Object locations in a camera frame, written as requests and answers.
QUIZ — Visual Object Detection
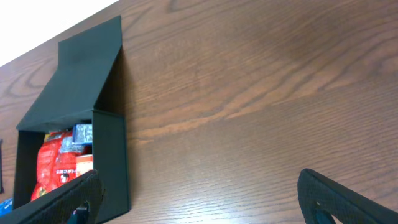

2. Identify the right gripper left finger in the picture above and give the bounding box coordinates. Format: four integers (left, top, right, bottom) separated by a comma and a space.
1, 170, 103, 224

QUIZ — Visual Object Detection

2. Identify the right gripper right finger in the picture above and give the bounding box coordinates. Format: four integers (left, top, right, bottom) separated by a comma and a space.
297, 169, 397, 224

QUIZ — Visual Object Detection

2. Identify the blue cookie pack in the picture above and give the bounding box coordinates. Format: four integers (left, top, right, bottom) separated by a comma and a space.
0, 198, 13, 217

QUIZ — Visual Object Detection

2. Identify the small blue grey box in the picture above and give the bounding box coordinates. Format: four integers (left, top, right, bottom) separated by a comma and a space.
72, 124, 93, 146

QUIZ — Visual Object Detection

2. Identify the dark green open box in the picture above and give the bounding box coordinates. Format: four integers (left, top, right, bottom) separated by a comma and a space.
13, 16, 131, 223

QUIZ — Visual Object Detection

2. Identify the red snack bag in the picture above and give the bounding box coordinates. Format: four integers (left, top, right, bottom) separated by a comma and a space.
31, 131, 85, 201

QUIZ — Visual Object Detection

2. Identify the red chips can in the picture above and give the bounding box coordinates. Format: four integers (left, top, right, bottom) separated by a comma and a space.
75, 154, 93, 177

